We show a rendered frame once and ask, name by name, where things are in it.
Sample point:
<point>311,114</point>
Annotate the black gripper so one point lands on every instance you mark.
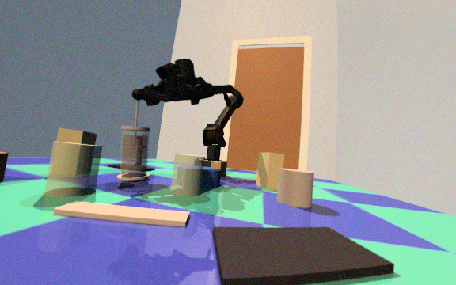
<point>164,91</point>

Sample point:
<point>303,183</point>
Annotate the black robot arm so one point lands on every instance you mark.
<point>199,89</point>

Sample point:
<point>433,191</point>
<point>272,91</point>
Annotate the french press coffee maker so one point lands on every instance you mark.
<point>134,149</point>

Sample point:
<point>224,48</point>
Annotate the beige flat bar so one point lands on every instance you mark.
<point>123,213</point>

